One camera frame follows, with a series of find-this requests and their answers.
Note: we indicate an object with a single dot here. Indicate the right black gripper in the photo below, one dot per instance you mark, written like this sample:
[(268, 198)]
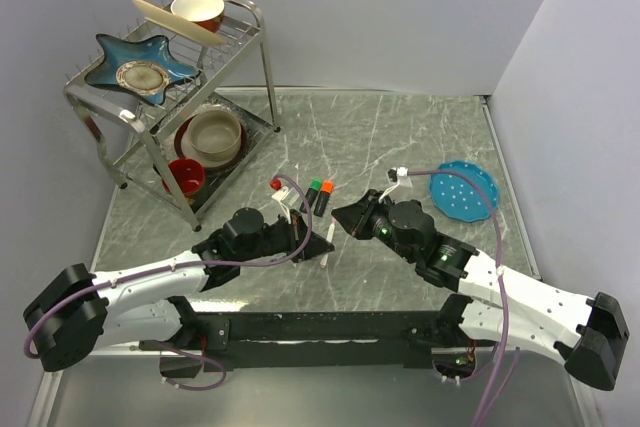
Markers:
[(356, 218)]

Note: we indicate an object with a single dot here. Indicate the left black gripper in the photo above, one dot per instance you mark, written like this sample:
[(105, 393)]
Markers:
[(294, 232)]

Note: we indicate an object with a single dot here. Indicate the white pen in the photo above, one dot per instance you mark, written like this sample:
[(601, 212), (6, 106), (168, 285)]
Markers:
[(329, 239)]

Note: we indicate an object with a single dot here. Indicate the black orange-tipped highlighter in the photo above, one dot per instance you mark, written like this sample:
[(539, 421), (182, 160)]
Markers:
[(321, 204)]

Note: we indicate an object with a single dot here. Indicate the orange highlighter cap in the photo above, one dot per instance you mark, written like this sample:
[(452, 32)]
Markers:
[(327, 187)]

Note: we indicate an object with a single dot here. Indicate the green highlighter cap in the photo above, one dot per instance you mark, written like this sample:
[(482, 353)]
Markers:
[(315, 184)]

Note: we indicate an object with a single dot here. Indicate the black green-tipped highlighter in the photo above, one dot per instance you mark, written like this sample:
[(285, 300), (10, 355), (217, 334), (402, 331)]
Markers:
[(310, 198)]

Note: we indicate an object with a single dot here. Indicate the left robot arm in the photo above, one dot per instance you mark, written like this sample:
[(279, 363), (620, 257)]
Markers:
[(80, 310)]

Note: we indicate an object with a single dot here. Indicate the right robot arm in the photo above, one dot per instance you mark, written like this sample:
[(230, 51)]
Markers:
[(586, 335)]

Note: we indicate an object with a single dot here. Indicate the blue polka-dot plate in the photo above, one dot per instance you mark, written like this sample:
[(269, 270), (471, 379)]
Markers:
[(460, 199)]

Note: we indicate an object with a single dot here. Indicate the red cup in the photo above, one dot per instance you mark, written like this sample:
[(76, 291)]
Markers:
[(189, 174)]

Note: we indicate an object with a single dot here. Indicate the grey ceramic bowl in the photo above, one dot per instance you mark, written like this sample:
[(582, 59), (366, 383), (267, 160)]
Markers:
[(214, 138)]

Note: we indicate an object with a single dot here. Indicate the dark red plate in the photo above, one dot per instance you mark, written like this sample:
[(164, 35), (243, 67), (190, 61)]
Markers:
[(180, 139)]

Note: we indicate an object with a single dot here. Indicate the steel dish rack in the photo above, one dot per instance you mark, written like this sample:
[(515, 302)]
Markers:
[(135, 141)]

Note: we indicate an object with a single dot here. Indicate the small round patterned saucer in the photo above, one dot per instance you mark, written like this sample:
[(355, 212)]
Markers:
[(145, 78)]

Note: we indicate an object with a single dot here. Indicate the blue star-shaped dish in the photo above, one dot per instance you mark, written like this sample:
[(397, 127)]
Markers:
[(155, 49)]

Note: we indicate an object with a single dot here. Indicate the white and red bowl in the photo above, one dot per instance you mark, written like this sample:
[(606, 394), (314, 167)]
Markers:
[(208, 14)]

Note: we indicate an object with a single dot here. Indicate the beige oval plate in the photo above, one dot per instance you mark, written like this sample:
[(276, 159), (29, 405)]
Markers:
[(178, 25)]

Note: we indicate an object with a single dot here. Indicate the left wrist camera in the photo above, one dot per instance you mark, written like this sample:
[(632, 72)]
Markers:
[(284, 196)]

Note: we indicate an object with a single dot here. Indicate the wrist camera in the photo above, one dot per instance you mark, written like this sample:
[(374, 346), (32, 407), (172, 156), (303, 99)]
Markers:
[(400, 188), (284, 196)]

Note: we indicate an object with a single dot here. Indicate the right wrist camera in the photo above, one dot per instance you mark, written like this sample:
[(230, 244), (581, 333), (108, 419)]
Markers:
[(400, 188)]

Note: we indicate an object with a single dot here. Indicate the black base frame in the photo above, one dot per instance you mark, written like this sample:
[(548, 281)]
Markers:
[(323, 339)]

